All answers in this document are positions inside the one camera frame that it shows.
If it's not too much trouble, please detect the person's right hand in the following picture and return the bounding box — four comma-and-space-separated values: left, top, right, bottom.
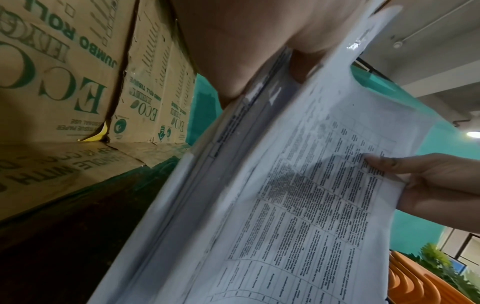
363, 152, 480, 235

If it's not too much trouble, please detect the person's left hand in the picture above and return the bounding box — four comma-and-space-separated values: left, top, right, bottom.
170, 0, 380, 108

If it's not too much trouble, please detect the printed paper sheet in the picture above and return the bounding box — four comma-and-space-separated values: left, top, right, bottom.
180, 0, 447, 304

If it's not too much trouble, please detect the stack of sleeved paper documents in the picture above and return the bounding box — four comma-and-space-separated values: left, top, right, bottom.
88, 47, 301, 304

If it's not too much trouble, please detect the green leafy plant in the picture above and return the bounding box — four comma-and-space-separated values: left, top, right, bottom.
412, 242, 480, 301

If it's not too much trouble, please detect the stack of orange plastic chairs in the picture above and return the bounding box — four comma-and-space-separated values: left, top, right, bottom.
386, 250, 455, 304

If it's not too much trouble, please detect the narrow green-printed cardboard box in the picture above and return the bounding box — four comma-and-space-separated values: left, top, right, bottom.
165, 21, 198, 147

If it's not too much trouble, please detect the medium green-printed cardboard box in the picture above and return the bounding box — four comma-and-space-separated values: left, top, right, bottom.
108, 0, 180, 149

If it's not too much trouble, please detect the white ceiling conduit pipe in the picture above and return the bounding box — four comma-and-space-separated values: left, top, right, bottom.
391, 7, 470, 50

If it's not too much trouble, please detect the yellow tape scrap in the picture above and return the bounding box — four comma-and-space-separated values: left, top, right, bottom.
76, 120, 110, 143

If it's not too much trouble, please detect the large green-printed cardboard box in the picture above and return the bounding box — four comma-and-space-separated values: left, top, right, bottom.
0, 0, 140, 144

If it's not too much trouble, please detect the flat brown cardboard box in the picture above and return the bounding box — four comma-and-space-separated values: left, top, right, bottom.
0, 139, 196, 224

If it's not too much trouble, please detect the window frame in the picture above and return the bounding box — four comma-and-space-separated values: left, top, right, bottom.
438, 226, 480, 269

